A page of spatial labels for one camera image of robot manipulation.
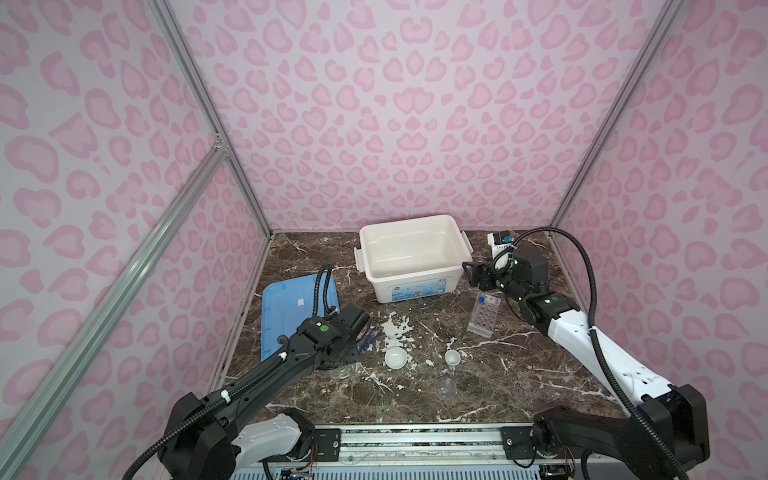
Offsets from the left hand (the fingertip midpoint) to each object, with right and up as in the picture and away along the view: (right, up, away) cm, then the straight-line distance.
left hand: (347, 351), depth 80 cm
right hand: (+35, +25, 0) cm, 43 cm away
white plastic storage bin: (+20, +24, +29) cm, 43 cm away
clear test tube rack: (+41, +6, +15) cm, 44 cm away
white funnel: (+13, -4, +7) cm, 16 cm away
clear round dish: (+26, -11, +2) cm, 29 cm away
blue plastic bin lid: (-24, +9, +21) cm, 33 cm away
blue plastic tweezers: (+4, 0, +11) cm, 11 cm away
